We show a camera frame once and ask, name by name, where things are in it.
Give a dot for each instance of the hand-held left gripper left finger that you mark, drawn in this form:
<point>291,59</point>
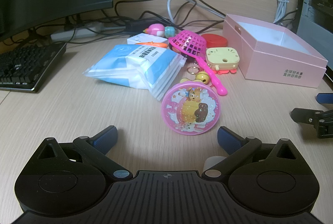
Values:
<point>105,138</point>

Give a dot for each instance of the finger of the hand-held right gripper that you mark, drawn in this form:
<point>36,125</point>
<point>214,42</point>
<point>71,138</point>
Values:
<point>304,114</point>
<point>326,98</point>

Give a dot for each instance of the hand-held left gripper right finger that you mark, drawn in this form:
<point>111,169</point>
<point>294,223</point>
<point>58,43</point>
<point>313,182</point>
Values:
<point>229,139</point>

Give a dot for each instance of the pink round bear tin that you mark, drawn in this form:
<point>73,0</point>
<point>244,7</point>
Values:
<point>191,109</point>

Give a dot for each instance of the pink cardboard box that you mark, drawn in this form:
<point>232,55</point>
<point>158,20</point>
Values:
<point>281,62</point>

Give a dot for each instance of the blue wet wipes packet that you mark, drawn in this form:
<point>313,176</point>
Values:
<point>130,65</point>

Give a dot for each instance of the yellow wind-up toy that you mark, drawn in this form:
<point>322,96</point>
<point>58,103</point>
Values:
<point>222,57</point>

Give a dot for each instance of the red round lid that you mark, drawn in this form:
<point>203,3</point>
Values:
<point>214,39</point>

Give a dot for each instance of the dark-haired small doll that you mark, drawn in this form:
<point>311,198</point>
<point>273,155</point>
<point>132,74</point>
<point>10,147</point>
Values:
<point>174,49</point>

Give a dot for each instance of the orange plastic toy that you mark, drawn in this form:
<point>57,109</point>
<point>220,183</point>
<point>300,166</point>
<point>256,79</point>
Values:
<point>152,44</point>

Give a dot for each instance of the white socket adapter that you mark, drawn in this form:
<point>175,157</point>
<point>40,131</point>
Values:
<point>141,38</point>

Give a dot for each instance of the pink plastic strainer basket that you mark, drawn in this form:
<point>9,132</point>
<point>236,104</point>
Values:
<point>187,41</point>

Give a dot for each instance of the pink pig toy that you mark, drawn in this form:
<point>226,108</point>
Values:
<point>156,29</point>

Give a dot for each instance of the wooden desktop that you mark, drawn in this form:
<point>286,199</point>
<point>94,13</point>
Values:
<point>78,114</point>

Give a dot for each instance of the black keyboard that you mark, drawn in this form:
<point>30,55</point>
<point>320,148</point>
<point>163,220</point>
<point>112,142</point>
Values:
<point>26,65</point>

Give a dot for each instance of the white power strip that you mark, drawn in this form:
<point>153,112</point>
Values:
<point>83,31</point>

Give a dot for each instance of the black power adapter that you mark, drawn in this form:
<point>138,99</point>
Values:
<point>140,25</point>

